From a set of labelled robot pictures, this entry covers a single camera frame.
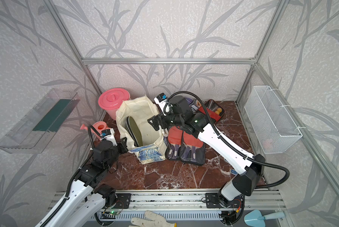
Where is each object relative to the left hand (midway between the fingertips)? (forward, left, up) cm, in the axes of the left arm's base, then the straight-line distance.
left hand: (127, 138), depth 76 cm
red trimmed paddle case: (+34, -55, -14) cm, 66 cm away
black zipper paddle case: (0, -37, -15) cm, 40 cm away
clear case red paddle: (+6, -25, -15) cm, 30 cm away
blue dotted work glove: (-12, -61, -19) cm, 65 cm away
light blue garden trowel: (-34, -65, -17) cm, 75 cm away
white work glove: (-34, -15, -18) cm, 42 cm away
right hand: (+5, -16, +15) cm, 22 cm away
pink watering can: (+14, +25, -9) cm, 30 cm away
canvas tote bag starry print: (+22, -4, -1) cm, 23 cm away
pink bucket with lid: (+31, +19, -2) cm, 36 cm away
